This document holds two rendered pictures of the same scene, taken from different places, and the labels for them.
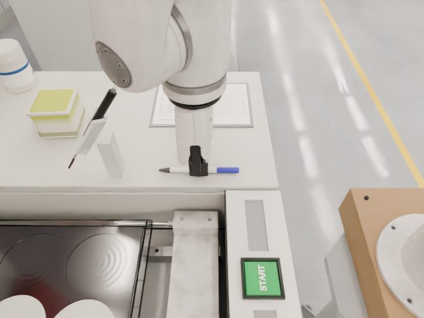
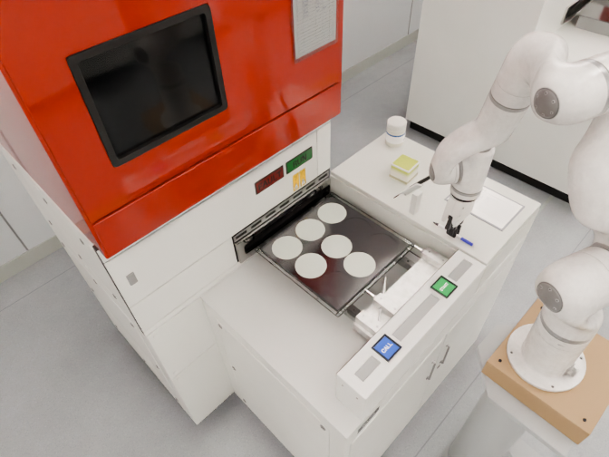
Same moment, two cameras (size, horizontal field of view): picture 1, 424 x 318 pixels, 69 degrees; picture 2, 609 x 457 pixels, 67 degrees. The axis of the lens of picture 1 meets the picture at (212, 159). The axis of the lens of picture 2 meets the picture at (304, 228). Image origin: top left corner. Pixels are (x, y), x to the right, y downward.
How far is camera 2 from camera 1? 0.96 m
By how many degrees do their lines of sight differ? 31
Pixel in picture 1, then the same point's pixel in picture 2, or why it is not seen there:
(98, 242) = (385, 238)
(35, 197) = (372, 202)
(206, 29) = (470, 174)
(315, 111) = not seen: outside the picture
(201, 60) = (465, 183)
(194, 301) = (410, 286)
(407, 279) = (520, 345)
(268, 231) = (463, 276)
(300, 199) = not seen: hidden behind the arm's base
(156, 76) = (442, 181)
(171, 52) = (451, 177)
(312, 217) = not seen: hidden behind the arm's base
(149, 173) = (427, 220)
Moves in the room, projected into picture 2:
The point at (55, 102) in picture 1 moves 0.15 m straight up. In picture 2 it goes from (406, 164) to (412, 127)
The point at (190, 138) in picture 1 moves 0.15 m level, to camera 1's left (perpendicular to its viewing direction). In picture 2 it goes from (449, 211) to (407, 187)
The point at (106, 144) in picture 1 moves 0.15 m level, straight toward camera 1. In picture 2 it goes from (416, 196) to (408, 229)
